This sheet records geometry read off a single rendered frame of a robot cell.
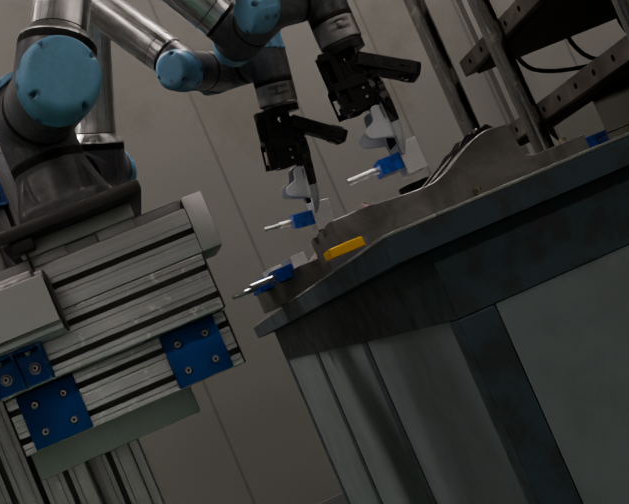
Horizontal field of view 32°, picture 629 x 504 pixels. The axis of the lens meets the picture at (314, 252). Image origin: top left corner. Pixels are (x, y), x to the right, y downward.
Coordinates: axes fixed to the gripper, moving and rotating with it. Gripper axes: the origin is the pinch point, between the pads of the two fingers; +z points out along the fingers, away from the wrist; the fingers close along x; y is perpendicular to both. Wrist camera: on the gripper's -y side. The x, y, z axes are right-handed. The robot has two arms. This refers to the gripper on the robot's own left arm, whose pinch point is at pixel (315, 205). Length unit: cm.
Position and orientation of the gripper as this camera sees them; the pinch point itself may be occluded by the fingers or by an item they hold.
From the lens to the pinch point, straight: 214.4
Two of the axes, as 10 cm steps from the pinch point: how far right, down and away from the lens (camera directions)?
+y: -9.5, 2.5, -1.7
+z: 2.4, 9.7, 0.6
